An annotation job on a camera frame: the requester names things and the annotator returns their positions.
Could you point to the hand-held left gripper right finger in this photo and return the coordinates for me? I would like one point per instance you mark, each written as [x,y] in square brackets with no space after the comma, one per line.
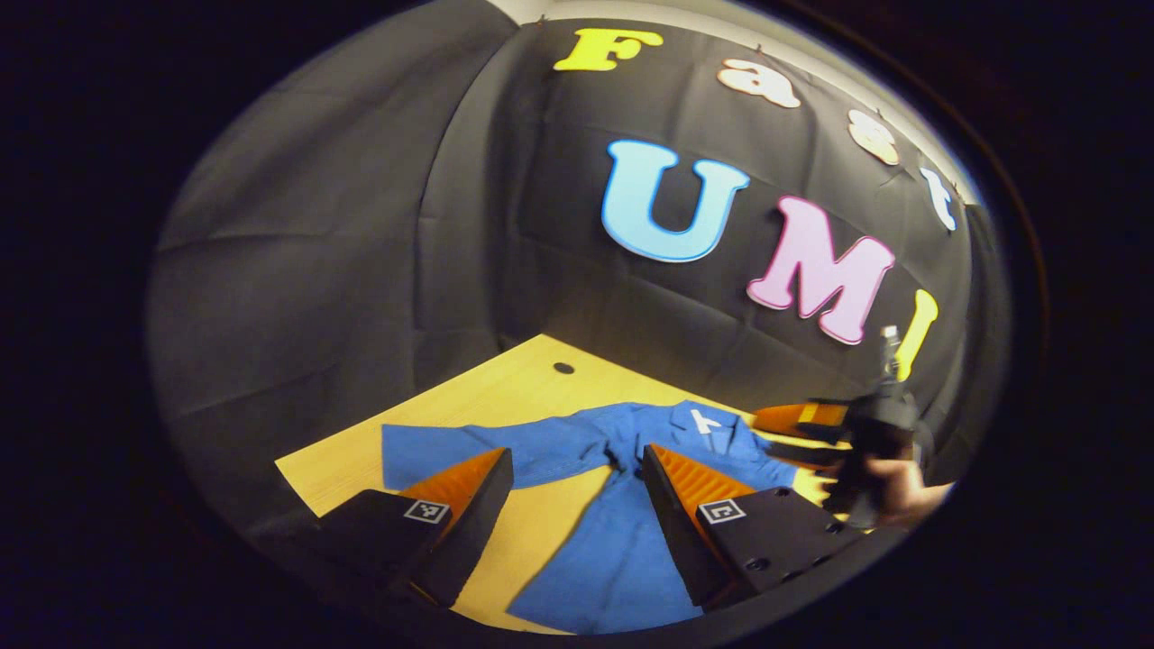
[672,532]

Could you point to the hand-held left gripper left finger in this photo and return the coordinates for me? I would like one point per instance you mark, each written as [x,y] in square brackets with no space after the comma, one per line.
[473,523]

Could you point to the blue jacket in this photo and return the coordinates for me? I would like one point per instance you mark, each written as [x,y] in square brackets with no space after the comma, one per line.
[631,550]

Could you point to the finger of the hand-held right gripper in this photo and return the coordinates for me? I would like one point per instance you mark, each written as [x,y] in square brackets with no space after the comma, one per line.
[784,418]
[811,453]

